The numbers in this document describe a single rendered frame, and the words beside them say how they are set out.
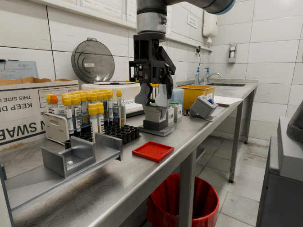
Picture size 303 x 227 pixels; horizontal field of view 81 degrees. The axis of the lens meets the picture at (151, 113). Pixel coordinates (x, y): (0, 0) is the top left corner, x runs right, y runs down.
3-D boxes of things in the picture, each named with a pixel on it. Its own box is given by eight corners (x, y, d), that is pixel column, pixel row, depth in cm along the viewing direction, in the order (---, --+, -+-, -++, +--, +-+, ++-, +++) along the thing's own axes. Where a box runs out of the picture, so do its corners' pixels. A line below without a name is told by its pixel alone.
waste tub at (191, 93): (203, 112, 76) (205, 88, 73) (175, 108, 83) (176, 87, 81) (213, 107, 86) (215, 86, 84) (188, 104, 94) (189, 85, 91)
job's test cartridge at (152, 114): (158, 129, 50) (158, 107, 48) (144, 126, 52) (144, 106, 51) (165, 126, 53) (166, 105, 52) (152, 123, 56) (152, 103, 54)
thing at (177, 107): (176, 122, 62) (177, 103, 60) (164, 120, 64) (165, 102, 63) (181, 120, 65) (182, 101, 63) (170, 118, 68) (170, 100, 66)
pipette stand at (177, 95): (176, 117, 68) (177, 91, 65) (160, 115, 71) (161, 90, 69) (186, 112, 76) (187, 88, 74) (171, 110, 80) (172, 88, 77)
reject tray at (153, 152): (158, 163, 35) (158, 159, 35) (131, 154, 39) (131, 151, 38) (174, 150, 41) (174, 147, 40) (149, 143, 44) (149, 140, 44)
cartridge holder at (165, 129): (163, 137, 48) (164, 124, 48) (138, 130, 53) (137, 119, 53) (173, 131, 53) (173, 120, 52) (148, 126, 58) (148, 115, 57)
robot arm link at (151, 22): (148, 22, 49) (174, 17, 45) (148, 40, 50) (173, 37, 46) (130, 15, 43) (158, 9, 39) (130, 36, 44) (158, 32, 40)
